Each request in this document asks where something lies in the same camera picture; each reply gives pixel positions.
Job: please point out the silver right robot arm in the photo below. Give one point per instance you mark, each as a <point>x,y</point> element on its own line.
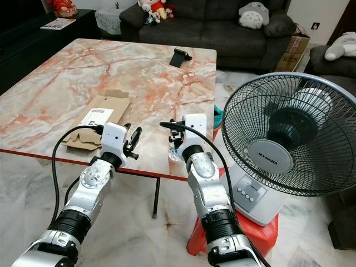
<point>206,183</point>

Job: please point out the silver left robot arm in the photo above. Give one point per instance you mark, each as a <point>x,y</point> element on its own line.
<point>92,186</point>

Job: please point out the clear plastic water bottle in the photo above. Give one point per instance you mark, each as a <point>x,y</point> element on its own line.
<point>174,154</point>

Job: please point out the flattened labelled cardboard box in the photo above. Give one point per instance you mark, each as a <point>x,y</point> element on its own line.
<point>97,115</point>

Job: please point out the small teal object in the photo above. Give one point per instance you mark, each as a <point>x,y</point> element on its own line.
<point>217,118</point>

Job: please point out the black metal table leg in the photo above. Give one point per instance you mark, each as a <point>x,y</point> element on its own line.
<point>154,197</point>

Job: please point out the black phone stand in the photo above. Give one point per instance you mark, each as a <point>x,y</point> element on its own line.
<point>179,57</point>

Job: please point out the white table fan black grille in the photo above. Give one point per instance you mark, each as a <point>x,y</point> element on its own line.
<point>275,158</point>

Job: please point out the red plastic stool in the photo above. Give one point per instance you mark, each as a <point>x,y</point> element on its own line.
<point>200,236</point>

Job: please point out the dark grey fabric sofa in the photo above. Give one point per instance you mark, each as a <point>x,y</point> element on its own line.
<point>206,30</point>

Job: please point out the white lace-covered side table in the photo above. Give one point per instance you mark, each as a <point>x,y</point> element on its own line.
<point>107,21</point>

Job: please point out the small red plush toy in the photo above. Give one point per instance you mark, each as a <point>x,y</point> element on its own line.
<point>169,11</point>

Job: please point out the black TV cabinet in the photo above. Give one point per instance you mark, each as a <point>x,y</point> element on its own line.
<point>33,55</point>

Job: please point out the small potted plant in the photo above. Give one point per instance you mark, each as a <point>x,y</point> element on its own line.
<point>118,5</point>

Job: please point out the printed magazine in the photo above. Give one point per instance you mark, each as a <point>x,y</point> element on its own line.
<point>58,23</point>

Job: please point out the grey Totoro plush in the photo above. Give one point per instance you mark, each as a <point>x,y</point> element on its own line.
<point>253,15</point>

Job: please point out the brown cardboard carton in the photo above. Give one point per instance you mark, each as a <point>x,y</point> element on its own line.
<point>293,53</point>

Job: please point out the red laughing Buddha statue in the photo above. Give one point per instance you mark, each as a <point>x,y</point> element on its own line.
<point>61,6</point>

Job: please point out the dark grey armchair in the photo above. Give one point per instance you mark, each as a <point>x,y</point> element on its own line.
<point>334,72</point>

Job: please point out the black flat-screen television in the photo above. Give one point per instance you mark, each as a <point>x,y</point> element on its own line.
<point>19,11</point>

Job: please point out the dark low furniture piece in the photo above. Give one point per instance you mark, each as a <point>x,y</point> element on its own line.
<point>344,219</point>

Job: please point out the white plush toy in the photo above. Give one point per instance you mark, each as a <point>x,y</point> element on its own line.
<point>342,50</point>

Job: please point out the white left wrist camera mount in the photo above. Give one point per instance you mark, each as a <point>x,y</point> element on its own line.
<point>112,138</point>

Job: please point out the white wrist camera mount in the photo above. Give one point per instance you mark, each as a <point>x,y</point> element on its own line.
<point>112,138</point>
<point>196,129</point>

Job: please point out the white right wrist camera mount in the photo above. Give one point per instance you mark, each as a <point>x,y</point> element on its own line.
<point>196,129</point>

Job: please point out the black wall socket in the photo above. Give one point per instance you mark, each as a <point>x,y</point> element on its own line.
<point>315,25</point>

